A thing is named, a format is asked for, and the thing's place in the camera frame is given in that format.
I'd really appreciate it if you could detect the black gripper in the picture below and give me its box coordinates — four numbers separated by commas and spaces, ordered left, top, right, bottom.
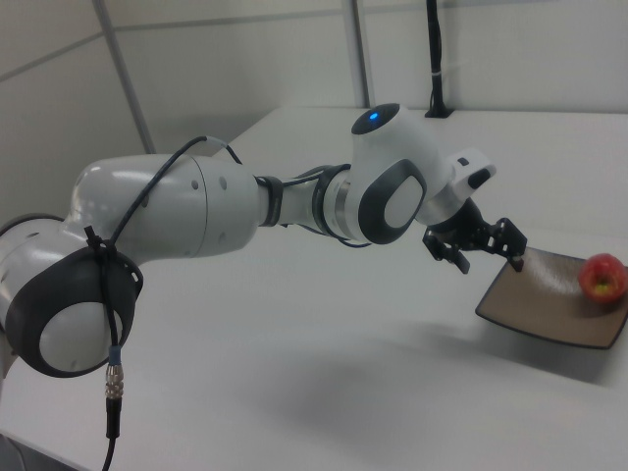
421, 197, 529, 275

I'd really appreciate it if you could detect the black camera pole with clamp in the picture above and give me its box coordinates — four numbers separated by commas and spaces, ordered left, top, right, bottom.
423, 0, 456, 120

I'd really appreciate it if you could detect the brown square ceramic plate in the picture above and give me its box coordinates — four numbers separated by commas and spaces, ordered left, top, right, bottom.
474, 245, 628, 351

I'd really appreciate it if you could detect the red apple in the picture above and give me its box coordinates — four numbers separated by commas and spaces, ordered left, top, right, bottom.
577, 252, 628, 305

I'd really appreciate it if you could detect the black cable with metal connector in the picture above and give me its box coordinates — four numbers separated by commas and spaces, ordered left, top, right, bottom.
81, 135, 375, 471

